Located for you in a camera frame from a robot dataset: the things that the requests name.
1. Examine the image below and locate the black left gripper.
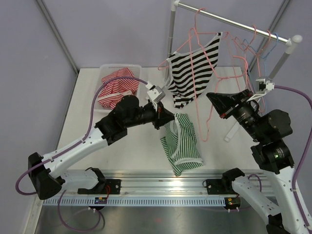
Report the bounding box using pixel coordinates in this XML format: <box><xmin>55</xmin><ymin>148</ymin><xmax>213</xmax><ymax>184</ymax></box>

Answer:
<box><xmin>125</xmin><ymin>100</ymin><xmax>176</xmax><ymax>130</ymax></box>

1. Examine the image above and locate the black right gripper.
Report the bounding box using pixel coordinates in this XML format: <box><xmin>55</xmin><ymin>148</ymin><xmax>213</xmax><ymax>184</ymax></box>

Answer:
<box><xmin>207</xmin><ymin>88</ymin><xmax>266</xmax><ymax>142</ymax></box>

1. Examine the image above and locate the green white striped tank top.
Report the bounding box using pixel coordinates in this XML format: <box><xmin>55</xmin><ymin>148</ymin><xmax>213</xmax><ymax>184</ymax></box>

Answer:
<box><xmin>160</xmin><ymin>113</ymin><xmax>204</xmax><ymax>176</ymax></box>

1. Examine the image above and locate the black white striped tank top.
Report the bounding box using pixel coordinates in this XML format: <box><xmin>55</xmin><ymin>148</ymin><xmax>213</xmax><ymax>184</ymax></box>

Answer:
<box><xmin>165</xmin><ymin>32</ymin><xmax>223</xmax><ymax>109</ymax></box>

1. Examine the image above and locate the red white striped tank top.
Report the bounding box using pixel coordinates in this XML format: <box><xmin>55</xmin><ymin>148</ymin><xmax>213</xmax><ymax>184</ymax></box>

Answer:
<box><xmin>97</xmin><ymin>68</ymin><xmax>139</xmax><ymax>109</ymax></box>

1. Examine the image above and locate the pink wire hanger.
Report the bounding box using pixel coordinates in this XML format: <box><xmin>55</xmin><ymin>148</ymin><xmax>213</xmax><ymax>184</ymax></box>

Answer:
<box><xmin>234</xmin><ymin>29</ymin><xmax>271</xmax><ymax>115</ymax></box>

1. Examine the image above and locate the blue wire hanger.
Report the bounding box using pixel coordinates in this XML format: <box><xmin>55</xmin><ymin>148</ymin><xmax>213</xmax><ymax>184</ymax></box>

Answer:
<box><xmin>247</xmin><ymin>39</ymin><xmax>279</xmax><ymax>115</ymax></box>

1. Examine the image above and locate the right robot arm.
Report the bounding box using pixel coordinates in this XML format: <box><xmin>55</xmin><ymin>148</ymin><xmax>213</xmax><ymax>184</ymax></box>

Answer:
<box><xmin>206</xmin><ymin>89</ymin><xmax>312</xmax><ymax>234</ymax></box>

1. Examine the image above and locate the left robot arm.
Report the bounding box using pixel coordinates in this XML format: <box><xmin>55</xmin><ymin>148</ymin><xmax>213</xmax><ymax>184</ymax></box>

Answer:
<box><xmin>28</xmin><ymin>96</ymin><xmax>175</xmax><ymax>200</ymax></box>

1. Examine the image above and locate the white plastic basket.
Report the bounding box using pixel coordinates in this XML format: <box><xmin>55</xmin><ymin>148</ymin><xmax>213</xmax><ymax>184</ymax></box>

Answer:
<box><xmin>94</xmin><ymin>64</ymin><xmax>142</xmax><ymax>113</ymax></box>

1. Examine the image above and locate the white clothes rack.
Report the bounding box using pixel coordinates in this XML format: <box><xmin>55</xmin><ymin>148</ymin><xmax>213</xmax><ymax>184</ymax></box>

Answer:
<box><xmin>167</xmin><ymin>0</ymin><xmax>304</xmax><ymax>142</ymax></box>

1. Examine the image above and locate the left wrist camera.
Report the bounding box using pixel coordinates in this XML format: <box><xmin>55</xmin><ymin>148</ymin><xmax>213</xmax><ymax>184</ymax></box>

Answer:
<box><xmin>145</xmin><ymin>81</ymin><xmax>166</xmax><ymax>105</ymax></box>

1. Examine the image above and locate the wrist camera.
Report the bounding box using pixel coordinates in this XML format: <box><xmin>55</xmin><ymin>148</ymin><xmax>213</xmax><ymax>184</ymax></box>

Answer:
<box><xmin>247</xmin><ymin>77</ymin><xmax>275</xmax><ymax>102</ymax></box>
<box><xmin>145</xmin><ymin>81</ymin><xmax>166</xmax><ymax>105</ymax></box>

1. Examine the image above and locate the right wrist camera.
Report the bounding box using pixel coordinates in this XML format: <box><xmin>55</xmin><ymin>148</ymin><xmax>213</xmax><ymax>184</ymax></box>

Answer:
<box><xmin>247</xmin><ymin>77</ymin><xmax>275</xmax><ymax>102</ymax></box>

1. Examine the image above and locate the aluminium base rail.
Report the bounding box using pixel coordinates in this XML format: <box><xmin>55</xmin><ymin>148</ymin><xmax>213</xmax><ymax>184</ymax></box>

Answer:
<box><xmin>56</xmin><ymin>170</ymin><xmax>273</xmax><ymax>195</ymax></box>

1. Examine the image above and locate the white slotted cable duct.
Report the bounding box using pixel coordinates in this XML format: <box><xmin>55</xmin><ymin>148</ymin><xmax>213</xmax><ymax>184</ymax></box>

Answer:
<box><xmin>43</xmin><ymin>196</ymin><xmax>225</xmax><ymax>207</ymax></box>

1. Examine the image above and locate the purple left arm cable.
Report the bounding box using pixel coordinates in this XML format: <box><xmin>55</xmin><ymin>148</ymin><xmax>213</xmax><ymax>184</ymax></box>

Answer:
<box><xmin>15</xmin><ymin>77</ymin><xmax>151</xmax><ymax>195</ymax></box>

